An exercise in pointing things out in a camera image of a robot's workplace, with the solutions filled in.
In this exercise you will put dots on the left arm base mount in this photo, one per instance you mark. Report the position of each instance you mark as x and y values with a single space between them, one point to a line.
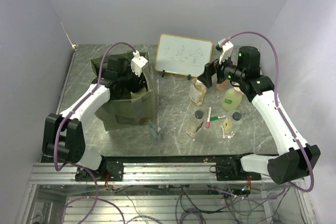
111 171

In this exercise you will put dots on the small whiteboard with stand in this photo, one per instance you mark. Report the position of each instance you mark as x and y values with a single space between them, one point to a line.
182 55

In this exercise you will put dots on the green canvas bag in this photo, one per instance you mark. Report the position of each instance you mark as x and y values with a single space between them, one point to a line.
121 110

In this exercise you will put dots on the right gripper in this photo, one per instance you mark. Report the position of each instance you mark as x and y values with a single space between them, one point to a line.
210 69

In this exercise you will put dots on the green bottle beige pump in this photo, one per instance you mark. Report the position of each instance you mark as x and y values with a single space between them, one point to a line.
231 99

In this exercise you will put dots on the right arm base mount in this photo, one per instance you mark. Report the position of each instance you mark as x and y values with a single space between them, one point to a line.
229 168

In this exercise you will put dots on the yellow-green lotion bottle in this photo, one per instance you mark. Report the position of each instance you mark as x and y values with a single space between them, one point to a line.
138 94

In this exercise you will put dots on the clear bottle black label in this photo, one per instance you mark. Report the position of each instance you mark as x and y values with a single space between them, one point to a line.
195 122

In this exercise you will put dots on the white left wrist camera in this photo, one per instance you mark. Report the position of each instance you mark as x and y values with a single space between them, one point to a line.
138 63

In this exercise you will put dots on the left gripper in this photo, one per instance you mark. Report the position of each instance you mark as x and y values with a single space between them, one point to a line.
138 83

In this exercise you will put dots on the amber pump soap bottle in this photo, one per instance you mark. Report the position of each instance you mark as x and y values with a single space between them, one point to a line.
197 92

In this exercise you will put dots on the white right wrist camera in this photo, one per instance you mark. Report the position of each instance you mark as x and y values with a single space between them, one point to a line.
225 49

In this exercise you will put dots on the orange bottle pink cap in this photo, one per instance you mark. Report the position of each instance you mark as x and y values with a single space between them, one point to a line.
222 86

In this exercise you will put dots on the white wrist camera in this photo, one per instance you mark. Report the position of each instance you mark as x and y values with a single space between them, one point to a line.
138 63
225 49

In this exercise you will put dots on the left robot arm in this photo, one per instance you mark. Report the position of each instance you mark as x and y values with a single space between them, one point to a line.
64 139

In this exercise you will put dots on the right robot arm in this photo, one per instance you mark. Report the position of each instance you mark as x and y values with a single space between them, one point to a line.
296 158

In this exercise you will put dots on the clear bottle yellow label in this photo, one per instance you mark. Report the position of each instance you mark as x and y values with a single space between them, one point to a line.
232 123

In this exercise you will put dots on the green whiteboard marker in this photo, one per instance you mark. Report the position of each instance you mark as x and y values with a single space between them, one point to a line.
217 117

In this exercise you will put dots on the pink whiteboard marker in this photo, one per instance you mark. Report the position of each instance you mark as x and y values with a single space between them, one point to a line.
208 120

